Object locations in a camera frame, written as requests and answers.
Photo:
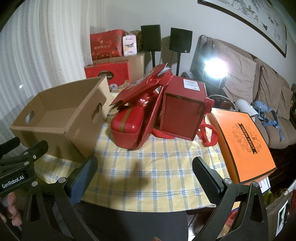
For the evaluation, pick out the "bright work lamp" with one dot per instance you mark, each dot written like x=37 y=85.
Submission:
x=209 y=77

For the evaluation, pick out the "brown sofa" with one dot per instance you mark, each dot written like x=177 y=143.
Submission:
x=272 y=136

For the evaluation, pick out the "white handheld appliance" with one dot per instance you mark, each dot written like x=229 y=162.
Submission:
x=245 y=106

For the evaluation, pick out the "brown sofa cushion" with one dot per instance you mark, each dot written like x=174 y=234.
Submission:
x=240 y=76
x=268 y=88
x=285 y=102

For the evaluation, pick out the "brown paper bag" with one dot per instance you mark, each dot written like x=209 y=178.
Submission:
x=275 y=208

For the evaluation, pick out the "red tin with gold band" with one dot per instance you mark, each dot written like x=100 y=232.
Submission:
x=124 y=120

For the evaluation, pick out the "black speaker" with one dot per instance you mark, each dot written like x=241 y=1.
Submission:
x=180 y=40
x=150 y=38

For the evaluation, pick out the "red paper carrier bag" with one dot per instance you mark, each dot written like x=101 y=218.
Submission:
x=101 y=69

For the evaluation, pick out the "red patterned gift box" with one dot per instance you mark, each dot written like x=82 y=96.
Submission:
x=105 y=46

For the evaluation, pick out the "orange flat box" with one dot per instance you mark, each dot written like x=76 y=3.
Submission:
x=231 y=143

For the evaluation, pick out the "brown cardboard box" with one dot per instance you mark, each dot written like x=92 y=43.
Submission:
x=76 y=120

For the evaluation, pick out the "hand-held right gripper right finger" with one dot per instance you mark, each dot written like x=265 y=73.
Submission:
x=205 y=176

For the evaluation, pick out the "plain brown cardboard carton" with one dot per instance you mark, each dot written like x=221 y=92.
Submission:
x=136 y=67

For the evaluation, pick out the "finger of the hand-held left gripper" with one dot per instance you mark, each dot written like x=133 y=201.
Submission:
x=11 y=141
x=32 y=149

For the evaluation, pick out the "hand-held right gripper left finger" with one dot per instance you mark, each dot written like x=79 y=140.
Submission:
x=82 y=178

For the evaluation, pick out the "person's left hand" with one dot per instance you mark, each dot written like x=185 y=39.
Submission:
x=10 y=208

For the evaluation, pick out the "red cartoon gift bag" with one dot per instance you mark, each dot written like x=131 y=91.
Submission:
x=136 y=90

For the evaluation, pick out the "yellow blue checked tablecloth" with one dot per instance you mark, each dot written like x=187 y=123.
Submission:
x=150 y=171

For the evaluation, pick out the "white tissue pack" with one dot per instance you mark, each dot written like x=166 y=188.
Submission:
x=129 y=45

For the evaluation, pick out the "framed ink painting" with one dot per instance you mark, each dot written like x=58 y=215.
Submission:
x=254 y=16

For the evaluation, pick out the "gold patterned box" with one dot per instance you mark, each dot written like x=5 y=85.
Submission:
x=136 y=33

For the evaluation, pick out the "white curtain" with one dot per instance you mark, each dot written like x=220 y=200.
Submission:
x=46 y=46

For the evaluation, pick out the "black speaker stand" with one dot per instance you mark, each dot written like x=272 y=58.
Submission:
x=153 y=60
x=178 y=64

